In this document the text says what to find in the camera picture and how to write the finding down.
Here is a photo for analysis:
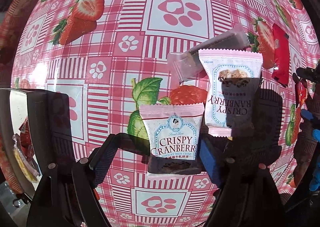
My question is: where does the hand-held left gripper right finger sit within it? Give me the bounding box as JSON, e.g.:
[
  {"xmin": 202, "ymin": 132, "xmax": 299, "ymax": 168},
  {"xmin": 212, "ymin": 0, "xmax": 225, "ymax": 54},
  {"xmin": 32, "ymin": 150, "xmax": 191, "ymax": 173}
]
[{"xmin": 199, "ymin": 139, "xmax": 288, "ymax": 227}]

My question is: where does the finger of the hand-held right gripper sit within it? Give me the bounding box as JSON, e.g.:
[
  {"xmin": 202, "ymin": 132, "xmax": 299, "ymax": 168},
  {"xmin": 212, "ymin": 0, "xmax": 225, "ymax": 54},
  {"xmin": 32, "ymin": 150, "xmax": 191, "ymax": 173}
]
[
  {"xmin": 301, "ymin": 109, "xmax": 320, "ymax": 130},
  {"xmin": 292, "ymin": 63, "xmax": 320, "ymax": 81}
]

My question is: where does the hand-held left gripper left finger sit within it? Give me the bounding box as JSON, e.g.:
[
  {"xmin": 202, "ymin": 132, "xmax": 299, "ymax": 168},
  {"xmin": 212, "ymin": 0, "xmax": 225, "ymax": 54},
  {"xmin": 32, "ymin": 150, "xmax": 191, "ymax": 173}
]
[{"xmin": 32, "ymin": 134, "xmax": 124, "ymax": 227}]

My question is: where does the red snack packet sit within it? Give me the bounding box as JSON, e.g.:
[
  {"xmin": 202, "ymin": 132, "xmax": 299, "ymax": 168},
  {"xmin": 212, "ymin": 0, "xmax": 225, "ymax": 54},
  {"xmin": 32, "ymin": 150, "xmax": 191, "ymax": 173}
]
[
  {"xmin": 294, "ymin": 78, "xmax": 310, "ymax": 108},
  {"xmin": 271, "ymin": 24, "xmax": 290, "ymax": 88},
  {"xmin": 19, "ymin": 117, "xmax": 36, "ymax": 162}
]

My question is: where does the pink snack packet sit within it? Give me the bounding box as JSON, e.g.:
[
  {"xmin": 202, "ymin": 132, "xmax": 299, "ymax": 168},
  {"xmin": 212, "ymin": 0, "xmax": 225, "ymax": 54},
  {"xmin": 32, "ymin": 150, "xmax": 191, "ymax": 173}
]
[
  {"xmin": 139, "ymin": 103, "xmax": 204, "ymax": 175},
  {"xmin": 198, "ymin": 48, "xmax": 263, "ymax": 137}
]

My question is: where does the black and white storage box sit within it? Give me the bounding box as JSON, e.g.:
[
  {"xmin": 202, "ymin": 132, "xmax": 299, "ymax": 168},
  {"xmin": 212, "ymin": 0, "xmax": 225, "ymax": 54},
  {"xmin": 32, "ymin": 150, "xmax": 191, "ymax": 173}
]
[{"xmin": 0, "ymin": 88, "xmax": 72, "ymax": 200}]

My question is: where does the yellow snack packet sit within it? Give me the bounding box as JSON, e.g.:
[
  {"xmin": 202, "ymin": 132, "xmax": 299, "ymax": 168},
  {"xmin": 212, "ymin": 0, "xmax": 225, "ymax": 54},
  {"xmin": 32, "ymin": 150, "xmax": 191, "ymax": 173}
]
[{"xmin": 12, "ymin": 134, "xmax": 40, "ymax": 184}]

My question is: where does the clear dark snack bar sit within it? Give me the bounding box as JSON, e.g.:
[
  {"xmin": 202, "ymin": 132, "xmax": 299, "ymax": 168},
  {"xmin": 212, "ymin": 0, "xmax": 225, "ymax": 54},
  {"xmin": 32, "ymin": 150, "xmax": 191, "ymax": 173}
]
[{"xmin": 167, "ymin": 23, "xmax": 249, "ymax": 85}]

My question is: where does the pink strawberry print tablecloth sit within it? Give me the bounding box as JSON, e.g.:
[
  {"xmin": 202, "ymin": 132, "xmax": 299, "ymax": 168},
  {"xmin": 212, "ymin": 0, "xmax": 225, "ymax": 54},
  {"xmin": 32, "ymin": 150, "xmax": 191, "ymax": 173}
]
[{"xmin": 0, "ymin": 0, "xmax": 320, "ymax": 227}]

